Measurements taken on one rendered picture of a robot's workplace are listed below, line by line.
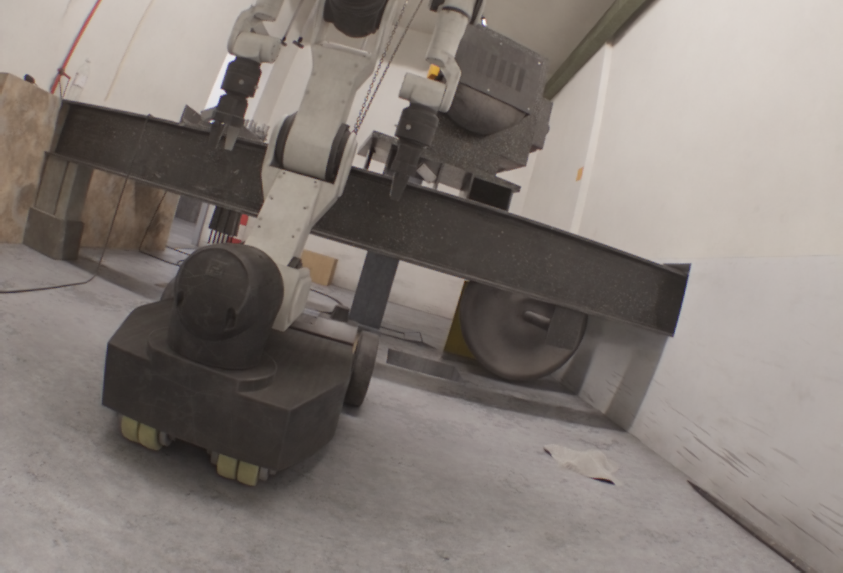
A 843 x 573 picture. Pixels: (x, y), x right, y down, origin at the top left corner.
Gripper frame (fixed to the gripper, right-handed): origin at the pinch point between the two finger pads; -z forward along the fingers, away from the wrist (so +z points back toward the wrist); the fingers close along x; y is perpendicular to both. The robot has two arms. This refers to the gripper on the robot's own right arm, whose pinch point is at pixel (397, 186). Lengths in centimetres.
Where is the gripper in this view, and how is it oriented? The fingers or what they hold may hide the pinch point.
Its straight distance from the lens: 97.8
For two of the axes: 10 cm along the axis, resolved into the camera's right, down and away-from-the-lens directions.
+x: -0.8, -2.0, 9.8
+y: -9.5, -2.8, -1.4
